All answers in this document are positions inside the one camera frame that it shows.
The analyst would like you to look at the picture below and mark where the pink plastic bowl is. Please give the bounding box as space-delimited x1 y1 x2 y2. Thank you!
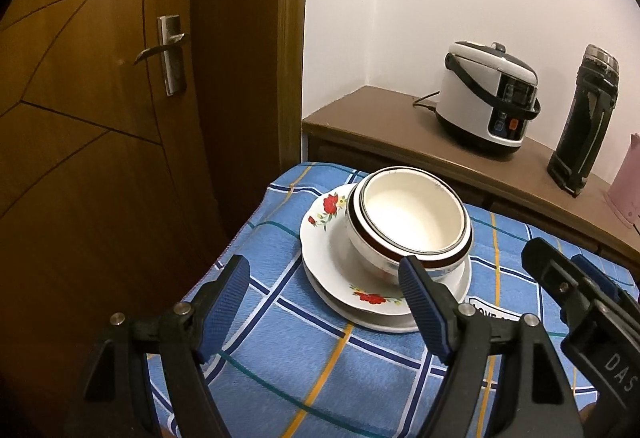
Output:
349 177 473 265

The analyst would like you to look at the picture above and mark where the white enamel bowl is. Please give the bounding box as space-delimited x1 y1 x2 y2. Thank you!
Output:
356 166 470 256

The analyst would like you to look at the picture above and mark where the pink electric kettle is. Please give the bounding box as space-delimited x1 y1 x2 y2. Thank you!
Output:
604 133 640 228

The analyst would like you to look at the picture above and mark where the blue checked tablecloth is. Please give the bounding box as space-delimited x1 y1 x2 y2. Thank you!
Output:
146 160 640 438

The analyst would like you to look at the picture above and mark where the white floral plate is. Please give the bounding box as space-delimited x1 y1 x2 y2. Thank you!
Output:
298 182 469 318

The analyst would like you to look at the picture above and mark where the black tall thermos flask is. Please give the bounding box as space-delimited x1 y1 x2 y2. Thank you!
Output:
547 44 620 197

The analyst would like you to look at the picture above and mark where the silver black rice cooker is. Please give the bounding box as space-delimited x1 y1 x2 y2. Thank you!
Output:
435 40 541 157

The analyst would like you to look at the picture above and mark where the brown wooden sideboard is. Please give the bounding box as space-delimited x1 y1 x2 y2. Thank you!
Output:
303 86 639 269

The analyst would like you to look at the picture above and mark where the brown wooden door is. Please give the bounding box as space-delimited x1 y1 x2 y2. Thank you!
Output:
1 0 305 437

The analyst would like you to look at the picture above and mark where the black rice cooker cable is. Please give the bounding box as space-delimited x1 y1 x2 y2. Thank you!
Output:
412 90 442 113

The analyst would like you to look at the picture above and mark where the silver door handle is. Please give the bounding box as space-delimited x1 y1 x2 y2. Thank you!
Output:
134 15 190 96

